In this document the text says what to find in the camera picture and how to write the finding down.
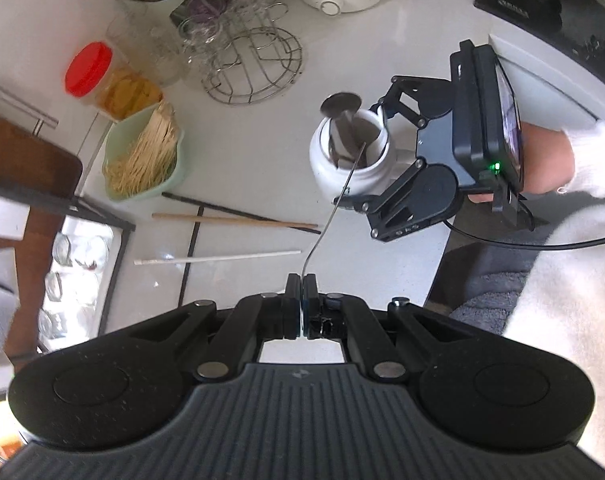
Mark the upturned glasses on tray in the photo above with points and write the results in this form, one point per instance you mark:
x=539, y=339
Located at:
x=90, y=227

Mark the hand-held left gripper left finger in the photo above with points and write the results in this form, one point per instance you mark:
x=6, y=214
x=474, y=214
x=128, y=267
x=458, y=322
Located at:
x=292, y=310

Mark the white ceramic mug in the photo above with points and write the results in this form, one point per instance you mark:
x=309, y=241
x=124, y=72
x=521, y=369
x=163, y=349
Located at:
x=332, y=180

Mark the white chopstick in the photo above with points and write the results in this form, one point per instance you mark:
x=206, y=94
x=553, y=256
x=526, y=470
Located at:
x=217, y=257

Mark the large metal spoon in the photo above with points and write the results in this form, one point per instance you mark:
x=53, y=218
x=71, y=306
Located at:
x=340, y=105

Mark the person's right forearm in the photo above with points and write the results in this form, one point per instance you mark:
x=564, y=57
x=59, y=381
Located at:
x=597, y=160

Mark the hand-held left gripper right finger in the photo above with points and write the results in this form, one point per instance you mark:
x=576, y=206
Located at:
x=311, y=310

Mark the purple round lid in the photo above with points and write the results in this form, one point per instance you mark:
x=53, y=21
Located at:
x=205, y=7

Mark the black cooktop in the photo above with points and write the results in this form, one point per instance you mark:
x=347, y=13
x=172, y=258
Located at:
x=557, y=25

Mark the slim metal spoon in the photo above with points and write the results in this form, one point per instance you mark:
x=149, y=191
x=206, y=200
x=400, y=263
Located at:
x=332, y=215

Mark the person's right hand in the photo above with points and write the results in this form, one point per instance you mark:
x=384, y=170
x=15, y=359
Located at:
x=542, y=160

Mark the wooden chopstick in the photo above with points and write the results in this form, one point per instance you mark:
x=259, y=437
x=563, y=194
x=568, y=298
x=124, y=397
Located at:
x=232, y=220

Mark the dried noodle bundle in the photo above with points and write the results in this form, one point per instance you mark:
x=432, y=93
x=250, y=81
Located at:
x=142, y=160

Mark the black metal dish rack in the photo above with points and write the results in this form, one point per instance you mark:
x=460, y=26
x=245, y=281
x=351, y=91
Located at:
x=57, y=199

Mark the upturned drinking glass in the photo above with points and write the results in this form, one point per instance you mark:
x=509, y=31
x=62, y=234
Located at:
x=82, y=252
x=60, y=287
x=57, y=325

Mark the green plastic basket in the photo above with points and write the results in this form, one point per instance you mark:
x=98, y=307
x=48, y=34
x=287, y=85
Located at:
x=113, y=132

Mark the person's white sweater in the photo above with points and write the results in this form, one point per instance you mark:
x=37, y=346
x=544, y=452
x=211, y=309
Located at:
x=572, y=310

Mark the grey cloth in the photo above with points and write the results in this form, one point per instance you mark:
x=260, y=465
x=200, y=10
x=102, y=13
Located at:
x=487, y=300

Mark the red-lidded plastic jar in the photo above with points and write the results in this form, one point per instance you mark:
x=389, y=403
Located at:
x=117, y=85

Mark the dark wooden cutting board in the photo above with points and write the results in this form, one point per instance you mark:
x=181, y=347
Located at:
x=27, y=160

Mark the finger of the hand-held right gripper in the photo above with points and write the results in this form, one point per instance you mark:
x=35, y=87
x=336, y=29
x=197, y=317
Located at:
x=402, y=95
x=382, y=205

